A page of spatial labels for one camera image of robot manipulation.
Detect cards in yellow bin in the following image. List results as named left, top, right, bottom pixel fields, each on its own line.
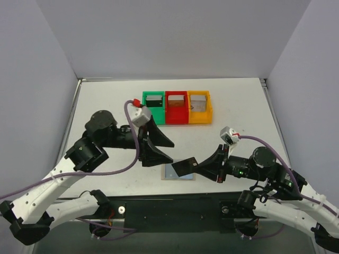
left=190, top=95, right=207, bottom=112

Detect cards in red bin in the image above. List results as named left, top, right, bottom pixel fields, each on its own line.
left=167, top=95, right=185, bottom=107

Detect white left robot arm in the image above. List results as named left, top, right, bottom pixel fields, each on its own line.
left=1, top=107, right=174, bottom=246

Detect red plastic bin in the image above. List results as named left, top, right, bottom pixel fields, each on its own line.
left=165, top=91, right=189, bottom=125

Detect grey credit card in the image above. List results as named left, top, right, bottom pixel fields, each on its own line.
left=163, top=164, right=178, bottom=179

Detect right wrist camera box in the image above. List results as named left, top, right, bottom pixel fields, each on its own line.
left=220, top=126, right=240, bottom=157

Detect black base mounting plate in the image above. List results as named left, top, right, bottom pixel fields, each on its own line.
left=89, top=192, right=255, bottom=233

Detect green plastic bin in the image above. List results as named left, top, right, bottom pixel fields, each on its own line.
left=142, top=91, right=165, bottom=125

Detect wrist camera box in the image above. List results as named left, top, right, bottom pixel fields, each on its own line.
left=220, top=126, right=240, bottom=157
left=131, top=106, right=152, bottom=127

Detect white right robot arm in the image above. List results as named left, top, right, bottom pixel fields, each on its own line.
left=190, top=144, right=338, bottom=253

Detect beige leather card holder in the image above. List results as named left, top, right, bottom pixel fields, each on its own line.
left=160, top=163, right=197, bottom=181

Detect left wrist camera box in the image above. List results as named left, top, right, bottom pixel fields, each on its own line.
left=131, top=106, right=152, bottom=127

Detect black cards in green bin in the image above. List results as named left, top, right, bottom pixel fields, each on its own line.
left=145, top=95, right=163, bottom=107

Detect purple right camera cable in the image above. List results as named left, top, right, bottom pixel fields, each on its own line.
left=235, top=134, right=339, bottom=240

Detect yellow plastic bin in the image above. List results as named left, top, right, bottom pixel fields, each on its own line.
left=187, top=90, right=213, bottom=124

